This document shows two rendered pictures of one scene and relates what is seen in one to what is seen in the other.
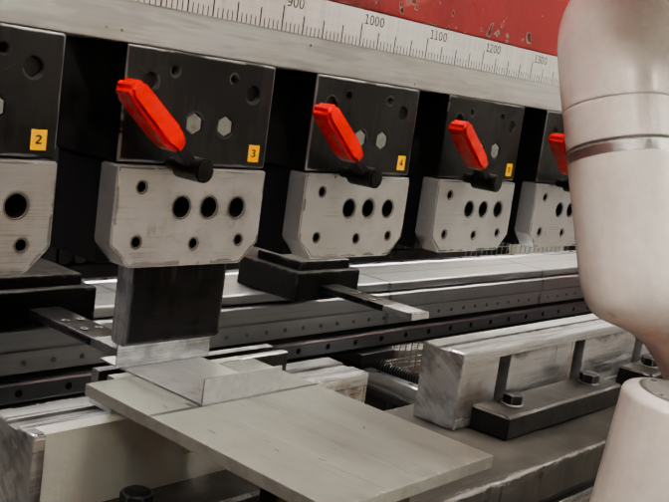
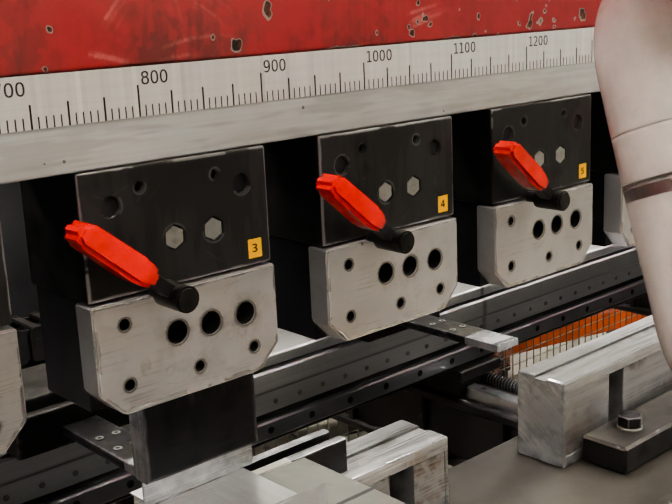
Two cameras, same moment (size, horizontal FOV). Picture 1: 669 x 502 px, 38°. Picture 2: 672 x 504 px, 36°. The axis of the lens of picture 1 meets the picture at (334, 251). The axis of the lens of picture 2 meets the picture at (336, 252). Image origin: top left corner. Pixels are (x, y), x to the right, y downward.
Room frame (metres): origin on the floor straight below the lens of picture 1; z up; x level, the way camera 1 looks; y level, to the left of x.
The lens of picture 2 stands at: (0.10, -0.08, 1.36)
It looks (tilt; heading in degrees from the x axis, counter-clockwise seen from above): 14 degrees down; 8
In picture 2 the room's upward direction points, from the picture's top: 3 degrees counter-clockwise
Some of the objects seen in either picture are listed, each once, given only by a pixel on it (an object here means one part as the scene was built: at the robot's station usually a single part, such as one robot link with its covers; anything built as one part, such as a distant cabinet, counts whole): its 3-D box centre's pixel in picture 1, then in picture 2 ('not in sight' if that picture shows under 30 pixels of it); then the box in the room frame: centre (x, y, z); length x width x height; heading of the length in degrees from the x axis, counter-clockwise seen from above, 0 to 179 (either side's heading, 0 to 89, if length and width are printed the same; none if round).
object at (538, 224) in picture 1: (539, 176); (627, 158); (1.24, -0.24, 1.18); 0.15 x 0.09 x 0.17; 139
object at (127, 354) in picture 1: (169, 307); (195, 427); (0.81, 0.13, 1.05); 0.10 x 0.02 x 0.10; 139
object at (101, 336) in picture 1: (56, 307); (90, 421); (0.91, 0.26, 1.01); 0.26 x 0.12 x 0.05; 49
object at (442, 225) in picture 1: (448, 170); (510, 185); (1.09, -0.11, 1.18); 0.15 x 0.09 x 0.17; 139
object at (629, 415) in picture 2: (513, 397); (629, 420); (1.15, -0.24, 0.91); 0.03 x 0.03 x 0.02
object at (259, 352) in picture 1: (195, 375); (241, 488); (0.84, 0.11, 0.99); 0.20 x 0.03 x 0.03; 139
